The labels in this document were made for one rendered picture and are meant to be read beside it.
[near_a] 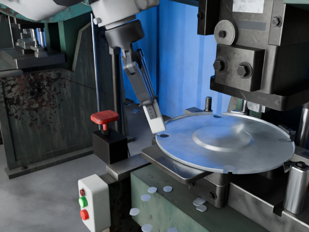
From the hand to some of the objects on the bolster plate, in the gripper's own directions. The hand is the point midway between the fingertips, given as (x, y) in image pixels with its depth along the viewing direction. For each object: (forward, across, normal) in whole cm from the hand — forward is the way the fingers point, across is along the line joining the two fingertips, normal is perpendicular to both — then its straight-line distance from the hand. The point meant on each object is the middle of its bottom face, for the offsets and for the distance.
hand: (154, 116), depth 69 cm
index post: (+20, +13, +22) cm, 32 cm away
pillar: (+19, -6, +30) cm, 36 cm away
